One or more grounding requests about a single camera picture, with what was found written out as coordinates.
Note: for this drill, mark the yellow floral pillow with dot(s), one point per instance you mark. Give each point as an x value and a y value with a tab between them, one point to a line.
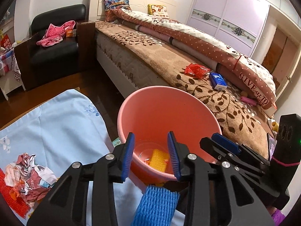
158	10

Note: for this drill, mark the colourful patterned pillow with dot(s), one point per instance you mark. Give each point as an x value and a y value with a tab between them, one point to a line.
111	5

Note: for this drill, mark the table with checkered cloth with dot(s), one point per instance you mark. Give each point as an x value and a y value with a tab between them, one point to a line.
10	73

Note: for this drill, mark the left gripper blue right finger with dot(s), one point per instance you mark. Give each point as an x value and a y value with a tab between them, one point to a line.
174	154

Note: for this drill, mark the lilac wardrobe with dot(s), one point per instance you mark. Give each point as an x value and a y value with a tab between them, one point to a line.
268	31

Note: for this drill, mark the blue tissue pack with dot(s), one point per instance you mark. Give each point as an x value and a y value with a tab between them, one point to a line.
217	82

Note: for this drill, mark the black leather armchair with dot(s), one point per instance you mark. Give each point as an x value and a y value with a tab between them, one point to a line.
61	43

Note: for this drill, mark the pink plastic trash bucket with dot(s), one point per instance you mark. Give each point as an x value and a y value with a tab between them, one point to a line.
150	113

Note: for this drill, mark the polka dot folded quilt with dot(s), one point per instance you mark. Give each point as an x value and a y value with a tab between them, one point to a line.
254	76

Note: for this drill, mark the pink garment on armchair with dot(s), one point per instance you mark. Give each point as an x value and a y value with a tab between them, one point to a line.
54	34

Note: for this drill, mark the blue foam fruit net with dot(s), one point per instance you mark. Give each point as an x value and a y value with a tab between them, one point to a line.
157	207

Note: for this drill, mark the pink cylinder on bed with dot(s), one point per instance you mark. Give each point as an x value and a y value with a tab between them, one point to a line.
247	100

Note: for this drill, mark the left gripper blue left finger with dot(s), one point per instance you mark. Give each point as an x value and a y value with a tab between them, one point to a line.
127	154

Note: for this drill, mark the red snack bag on bed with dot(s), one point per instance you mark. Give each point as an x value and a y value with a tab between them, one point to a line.
196	70

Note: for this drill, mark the bed with brown leaf blanket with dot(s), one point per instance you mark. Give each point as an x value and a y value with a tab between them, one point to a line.
134	60

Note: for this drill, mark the orange box on armchair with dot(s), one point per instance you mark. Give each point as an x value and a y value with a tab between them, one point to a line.
71	33

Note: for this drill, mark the red white paper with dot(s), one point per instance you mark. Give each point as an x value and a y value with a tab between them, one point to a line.
29	180

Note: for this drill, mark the red foam fruit net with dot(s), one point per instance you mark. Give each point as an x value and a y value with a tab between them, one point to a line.
17	204

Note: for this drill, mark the yellow foam fruit net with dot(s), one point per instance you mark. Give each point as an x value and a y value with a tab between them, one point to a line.
159	160

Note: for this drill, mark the light blue table cloth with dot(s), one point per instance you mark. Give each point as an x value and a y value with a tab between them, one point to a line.
68	135

